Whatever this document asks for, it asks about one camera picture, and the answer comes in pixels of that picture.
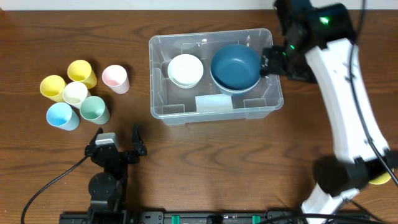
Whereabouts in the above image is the light blue cup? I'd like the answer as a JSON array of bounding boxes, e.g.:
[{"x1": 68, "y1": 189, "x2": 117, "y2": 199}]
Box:
[{"x1": 46, "y1": 103, "x2": 80, "y2": 131}]

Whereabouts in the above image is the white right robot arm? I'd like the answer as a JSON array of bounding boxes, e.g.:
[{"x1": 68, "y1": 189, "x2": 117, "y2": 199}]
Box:
[{"x1": 261, "y1": 0, "x2": 397, "y2": 223}]

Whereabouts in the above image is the white small bowl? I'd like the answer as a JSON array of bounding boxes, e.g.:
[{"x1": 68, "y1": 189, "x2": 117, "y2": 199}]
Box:
[{"x1": 167, "y1": 54, "x2": 204, "y2": 89}]

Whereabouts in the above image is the cream cup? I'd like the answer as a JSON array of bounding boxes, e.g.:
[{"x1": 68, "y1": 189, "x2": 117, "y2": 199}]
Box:
[{"x1": 63, "y1": 82, "x2": 91, "y2": 109}]

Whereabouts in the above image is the clear plastic storage bin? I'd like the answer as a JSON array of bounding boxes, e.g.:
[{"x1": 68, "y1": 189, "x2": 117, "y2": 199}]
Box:
[{"x1": 149, "y1": 28, "x2": 284, "y2": 126}]

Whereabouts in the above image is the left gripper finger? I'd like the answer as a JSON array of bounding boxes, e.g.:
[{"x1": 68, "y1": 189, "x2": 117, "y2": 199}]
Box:
[
  {"x1": 132, "y1": 123, "x2": 147, "y2": 156},
  {"x1": 85, "y1": 128, "x2": 103, "y2": 157}
]

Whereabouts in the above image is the yellow cup rear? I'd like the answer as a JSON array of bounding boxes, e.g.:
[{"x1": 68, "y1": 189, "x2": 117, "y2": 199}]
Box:
[{"x1": 67, "y1": 60, "x2": 97, "y2": 89}]

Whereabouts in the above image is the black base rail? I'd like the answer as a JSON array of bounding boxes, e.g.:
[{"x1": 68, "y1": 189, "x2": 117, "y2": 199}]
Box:
[{"x1": 58, "y1": 210, "x2": 371, "y2": 224}]

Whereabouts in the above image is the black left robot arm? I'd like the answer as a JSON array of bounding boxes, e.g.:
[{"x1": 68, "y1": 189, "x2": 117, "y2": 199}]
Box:
[{"x1": 85, "y1": 123, "x2": 147, "y2": 212}]

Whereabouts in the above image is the blue bowl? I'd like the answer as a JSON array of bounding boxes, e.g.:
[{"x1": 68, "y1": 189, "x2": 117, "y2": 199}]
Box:
[
  {"x1": 215, "y1": 83, "x2": 256, "y2": 96},
  {"x1": 210, "y1": 44, "x2": 261, "y2": 90}
]

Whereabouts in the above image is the beige bowl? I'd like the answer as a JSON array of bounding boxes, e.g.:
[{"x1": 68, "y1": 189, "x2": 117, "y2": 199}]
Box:
[{"x1": 213, "y1": 80, "x2": 260, "y2": 96}]

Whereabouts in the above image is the yellow cup left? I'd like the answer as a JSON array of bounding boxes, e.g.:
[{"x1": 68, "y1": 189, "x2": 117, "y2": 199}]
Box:
[{"x1": 40, "y1": 75, "x2": 67, "y2": 102}]

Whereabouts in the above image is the yellow bowl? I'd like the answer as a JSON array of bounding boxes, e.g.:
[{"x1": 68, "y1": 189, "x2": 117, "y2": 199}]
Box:
[{"x1": 369, "y1": 170, "x2": 391, "y2": 185}]

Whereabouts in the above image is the yellow cup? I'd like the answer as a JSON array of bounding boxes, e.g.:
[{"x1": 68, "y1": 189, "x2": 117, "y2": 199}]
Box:
[
  {"x1": 67, "y1": 60, "x2": 97, "y2": 89},
  {"x1": 40, "y1": 75, "x2": 67, "y2": 102}
]

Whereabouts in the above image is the pink cup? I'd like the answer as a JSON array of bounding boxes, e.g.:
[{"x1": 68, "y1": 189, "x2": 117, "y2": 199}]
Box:
[{"x1": 101, "y1": 65, "x2": 130, "y2": 94}]

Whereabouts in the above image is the green cup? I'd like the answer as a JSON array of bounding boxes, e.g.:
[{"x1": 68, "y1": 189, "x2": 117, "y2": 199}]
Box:
[{"x1": 80, "y1": 96, "x2": 110, "y2": 124}]

